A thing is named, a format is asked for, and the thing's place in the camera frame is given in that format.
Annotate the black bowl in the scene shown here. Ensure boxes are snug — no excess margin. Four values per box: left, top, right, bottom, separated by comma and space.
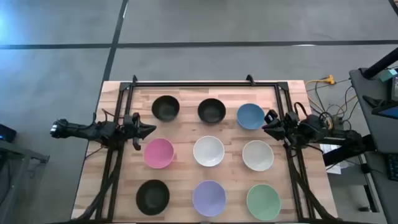
197, 98, 227, 125
151, 95, 181, 123
136, 179, 170, 216

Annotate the dark monitor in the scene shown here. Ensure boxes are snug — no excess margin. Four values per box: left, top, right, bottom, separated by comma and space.
391, 76, 398, 102

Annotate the black pole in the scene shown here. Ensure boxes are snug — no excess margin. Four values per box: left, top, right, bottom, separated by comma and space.
362, 46, 398, 79

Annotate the yellow cable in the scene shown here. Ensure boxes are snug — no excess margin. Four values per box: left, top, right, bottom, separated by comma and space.
305, 78, 327, 106

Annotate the teal box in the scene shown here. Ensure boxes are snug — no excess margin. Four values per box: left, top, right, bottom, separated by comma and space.
379, 68, 398, 82

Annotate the black beam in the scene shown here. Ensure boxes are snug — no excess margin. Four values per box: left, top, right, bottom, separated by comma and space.
322, 134, 376, 167

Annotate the grey metal side table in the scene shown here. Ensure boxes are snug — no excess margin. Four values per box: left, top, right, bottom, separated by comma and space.
0, 139, 50, 224

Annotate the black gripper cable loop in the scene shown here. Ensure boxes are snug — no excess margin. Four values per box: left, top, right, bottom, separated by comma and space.
293, 101, 309, 118

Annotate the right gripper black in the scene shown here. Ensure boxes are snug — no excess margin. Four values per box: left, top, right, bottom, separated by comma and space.
262, 108, 300, 147

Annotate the blue bowl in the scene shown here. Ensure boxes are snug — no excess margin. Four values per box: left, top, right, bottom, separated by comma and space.
236, 103, 266, 130

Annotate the laptop with blue screen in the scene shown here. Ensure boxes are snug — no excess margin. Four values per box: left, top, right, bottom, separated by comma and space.
362, 95, 398, 120

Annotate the pink bowl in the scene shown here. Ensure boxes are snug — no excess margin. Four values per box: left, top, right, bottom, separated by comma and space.
143, 138, 175, 169

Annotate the black keyboard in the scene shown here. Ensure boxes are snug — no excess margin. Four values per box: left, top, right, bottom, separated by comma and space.
386, 153, 398, 182

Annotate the green bowl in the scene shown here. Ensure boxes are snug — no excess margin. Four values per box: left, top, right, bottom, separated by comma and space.
246, 184, 282, 221

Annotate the white bowl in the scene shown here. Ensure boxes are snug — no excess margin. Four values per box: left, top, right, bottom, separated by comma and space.
193, 135, 225, 168

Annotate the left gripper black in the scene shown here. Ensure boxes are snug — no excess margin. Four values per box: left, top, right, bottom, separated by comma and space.
123, 112, 157, 151

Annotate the grey desk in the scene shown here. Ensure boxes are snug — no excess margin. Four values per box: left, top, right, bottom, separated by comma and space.
349, 67, 398, 224

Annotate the lavender bowl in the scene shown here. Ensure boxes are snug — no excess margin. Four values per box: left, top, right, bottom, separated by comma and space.
192, 180, 228, 217

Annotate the off-white grey bowl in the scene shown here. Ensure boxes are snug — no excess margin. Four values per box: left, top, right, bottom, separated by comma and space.
242, 139, 275, 172

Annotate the dark device with blue light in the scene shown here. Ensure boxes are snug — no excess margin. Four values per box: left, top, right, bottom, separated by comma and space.
0, 123, 17, 143

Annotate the white paper sheet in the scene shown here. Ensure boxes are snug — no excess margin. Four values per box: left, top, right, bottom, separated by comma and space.
319, 143, 343, 175

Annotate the black aluminium table frame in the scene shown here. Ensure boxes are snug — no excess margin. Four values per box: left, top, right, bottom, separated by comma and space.
74, 74, 340, 223

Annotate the grey desk leg rail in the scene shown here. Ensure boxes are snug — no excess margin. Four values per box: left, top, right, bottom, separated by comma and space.
357, 154, 382, 214

